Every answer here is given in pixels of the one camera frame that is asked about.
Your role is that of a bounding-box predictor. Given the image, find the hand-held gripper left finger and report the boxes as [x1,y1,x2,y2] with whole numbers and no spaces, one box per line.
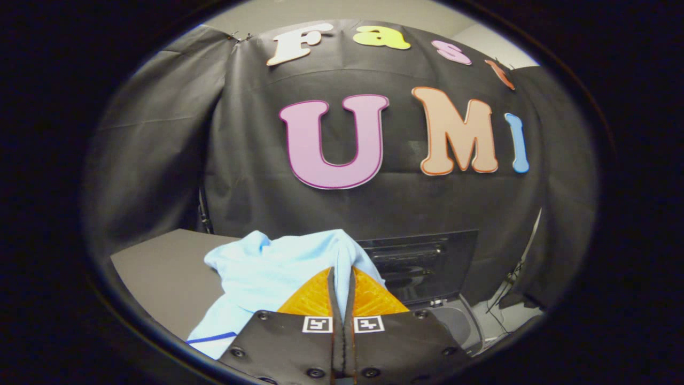
[219,267,343,385]

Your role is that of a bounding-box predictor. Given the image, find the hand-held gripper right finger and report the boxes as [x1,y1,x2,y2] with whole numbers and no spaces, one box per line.
[342,266,471,385]

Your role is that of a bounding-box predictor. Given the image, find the light blue shirt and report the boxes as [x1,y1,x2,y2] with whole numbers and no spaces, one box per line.
[186,230,386,360]

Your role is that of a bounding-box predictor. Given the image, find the beige cabinet with dark top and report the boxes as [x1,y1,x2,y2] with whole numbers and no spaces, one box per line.
[110,229,241,343]

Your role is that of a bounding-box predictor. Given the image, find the black floor cables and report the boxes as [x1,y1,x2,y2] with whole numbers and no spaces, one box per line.
[485,257,535,338]

